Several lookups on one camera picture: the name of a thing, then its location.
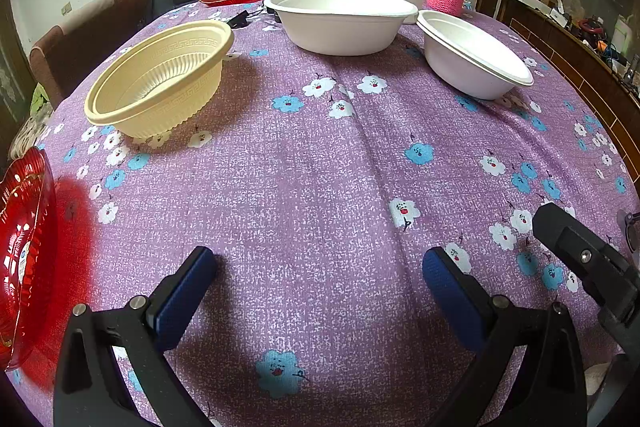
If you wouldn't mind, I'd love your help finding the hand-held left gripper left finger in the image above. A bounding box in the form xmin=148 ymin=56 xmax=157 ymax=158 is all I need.
xmin=52 ymin=246 xmax=220 ymax=427

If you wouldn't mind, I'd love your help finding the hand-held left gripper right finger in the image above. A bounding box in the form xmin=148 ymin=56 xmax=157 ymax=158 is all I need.
xmin=422 ymin=247 xmax=589 ymax=427

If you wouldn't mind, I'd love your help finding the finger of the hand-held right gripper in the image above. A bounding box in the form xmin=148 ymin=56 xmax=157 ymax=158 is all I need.
xmin=532 ymin=203 xmax=640 ymax=328

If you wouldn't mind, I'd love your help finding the red glossy plate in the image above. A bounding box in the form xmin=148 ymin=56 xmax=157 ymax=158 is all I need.
xmin=0 ymin=147 xmax=57 ymax=370

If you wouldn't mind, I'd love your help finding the yellow plastic bowl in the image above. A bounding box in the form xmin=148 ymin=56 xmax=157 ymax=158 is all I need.
xmin=84 ymin=20 xmax=235 ymax=142

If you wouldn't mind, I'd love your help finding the small white bowl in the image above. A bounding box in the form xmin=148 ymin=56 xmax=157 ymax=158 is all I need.
xmin=416 ymin=10 xmax=535 ymax=101

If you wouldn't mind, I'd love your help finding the large white bowl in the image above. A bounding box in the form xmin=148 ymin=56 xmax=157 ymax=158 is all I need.
xmin=263 ymin=0 xmax=419 ymax=56

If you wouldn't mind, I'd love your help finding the purple floral tablecloth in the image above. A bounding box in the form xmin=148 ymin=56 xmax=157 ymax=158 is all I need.
xmin=7 ymin=0 xmax=633 ymax=427

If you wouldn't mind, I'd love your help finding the wooden sideboard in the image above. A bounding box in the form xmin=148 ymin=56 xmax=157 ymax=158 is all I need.
xmin=500 ymin=0 xmax=640 ymax=188

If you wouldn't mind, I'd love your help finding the floral cloth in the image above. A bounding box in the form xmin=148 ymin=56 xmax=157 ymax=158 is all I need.
xmin=7 ymin=107 xmax=51 ymax=158

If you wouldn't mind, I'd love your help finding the green cushion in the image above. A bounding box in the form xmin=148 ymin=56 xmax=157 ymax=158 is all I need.
xmin=27 ymin=86 xmax=54 ymax=118

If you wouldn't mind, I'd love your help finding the brown chair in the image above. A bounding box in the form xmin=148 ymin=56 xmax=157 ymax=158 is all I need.
xmin=29 ymin=0 xmax=153 ymax=108

